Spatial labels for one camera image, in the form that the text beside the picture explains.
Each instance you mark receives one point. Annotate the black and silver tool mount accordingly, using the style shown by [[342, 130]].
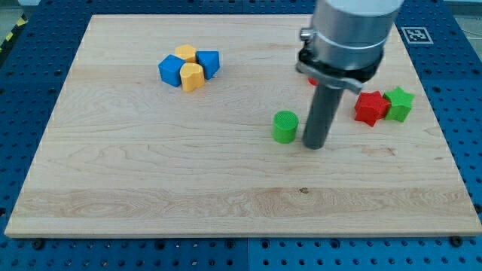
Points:
[[326, 74]]

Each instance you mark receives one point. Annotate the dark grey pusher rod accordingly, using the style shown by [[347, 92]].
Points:
[[322, 111]]

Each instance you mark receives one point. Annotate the green cylinder block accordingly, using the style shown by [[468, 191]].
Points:
[[284, 127]]

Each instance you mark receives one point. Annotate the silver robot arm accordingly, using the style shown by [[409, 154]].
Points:
[[343, 48]]

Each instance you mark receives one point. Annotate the small red block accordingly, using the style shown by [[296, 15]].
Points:
[[313, 82]]

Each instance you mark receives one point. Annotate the red star block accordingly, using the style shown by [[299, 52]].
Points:
[[370, 107]]

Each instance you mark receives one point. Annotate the green star block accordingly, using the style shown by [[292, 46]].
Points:
[[400, 104]]

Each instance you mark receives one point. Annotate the fiducial marker tag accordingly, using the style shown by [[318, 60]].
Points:
[[416, 35]]

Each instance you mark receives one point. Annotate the blue wedge block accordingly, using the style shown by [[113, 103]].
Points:
[[210, 61]]

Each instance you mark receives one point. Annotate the yellow heart block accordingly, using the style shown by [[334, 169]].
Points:
[[192, 76]]

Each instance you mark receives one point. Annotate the yellow hexagon block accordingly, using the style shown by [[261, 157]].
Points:
[[186, 52]]

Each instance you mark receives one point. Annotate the blue cube block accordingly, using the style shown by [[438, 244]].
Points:
[[169, 69]]

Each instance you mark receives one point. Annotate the wooden board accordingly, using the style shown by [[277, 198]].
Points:
[[126, 155]]

